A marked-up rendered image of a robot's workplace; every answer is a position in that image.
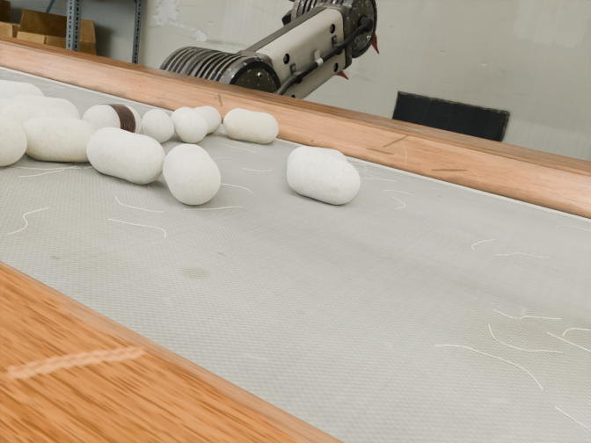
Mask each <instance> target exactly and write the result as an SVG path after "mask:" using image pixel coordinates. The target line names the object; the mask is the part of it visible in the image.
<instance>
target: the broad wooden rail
mask: <svg viewBox="0 0 591 443"><path fill-rule="evenodd" d="M0 67H2V68H6V69H12V70H16V71H19V72H23V73H26V74H29V75H33V76H39V77H43V78H46V79H49V80H53V81H56V82H60V83H64V84H70V85H73V86H76V87H80V88H84V89H87V90H91V91H97V92H100V93H104V94H107V95H111V96H115V97H118V98H124V99H127V100H131V101H135V102H138V103H142V104H145V105H151V106H155V107H158V108H162V109H165V110H169V111H172V112H175V111H176V110H177V109H179V108H181V107H189V108H192V109H194V108H197V107H203V106H211V107H214V108H215V109H216V110H217V111H218V112H219V113H220V116H221V124H223V120H224V118H225V116H226V114H227V113H228V112H230V111H231V110H234V109H244V110H247V111H252V112H258V113H268V114H270V115H272V116H273V117H274V118H275V119H276V121H277V123H278V127H279V131H278V134H277V136H276V137H275V138H277V139H281V140H284V141H288V142H294V143H297V144H301V145H304V146H308V147H315V148H322V149H335V150H337V151H339V152H340V153H342V154H343V155H344V156H348V157H352V158H355V159H359V160H362V161H366V162H369V163H375V164H379V165H382V166H386V167H390V168H392V169H396V170H400V171H406V172H410V173H413V174H417V175H420V176H423V177H427V178H433V179H437V180H440V181H443V182H447V183H450V184H454V185H460V186H464V187H467V188H470V189H474V190H478V191H481V192H488V193H490V194H494V195H498V196H501V197H505V198H509V199H512V200H518V201H521V202H525V203H529V204H532V205H536V206H540V207H545V208H549V209H552V210H556V211H559V212H563V213H566V214H572V215H576V216H579V217H583V218H587V219H589V220H591V162H589V161H585V160H581V159H577V158H572V157H569V156H561V155H557V154H552V153H549V152H544V151H540V150H536V149H528V148H524V147H520V146H515V145H512V144H507V143H503V142H496V141H491V140H487V139H483V138H478V137H475V136H470V135H466V134H459V133H454V132H450V131H446V130H441V129H438V128H433V127H426V126H421V125H417V124H413V123H409V122H404V121H401V120H393V119H389V118H384V117H380V116H376V115H372V114H367V113H360V112H356V111H352V110H347V109H343V108H339V107H335V106H331V105H323V104H319V103H315V102H310V101H307V100H302V99H298V98H291V97H286V96H282V95H278V94H273V93H270V92H265V91H257V90H253V89H247V88H244V87H240V86H236V85H233V84H225V83H221V82H217V81H212V80H208V79H204V78H199V77H196V76H188V75H184V74H180V73H175V72H171V71H167V70H162V69H155V68H151V67H147V66H142V65H138V64H134V63H130V62H123V61H118V60H114V59H110V58H105V57H102V56H97V55H93V54H86V53H81V52H77V51H73V50H68V49H65V48H60V47H53V46H49V45H44V44H40V43H36V42H31V41H28V40H20V39H16V38H12V37H7V36H3V35H0Z"/></svg>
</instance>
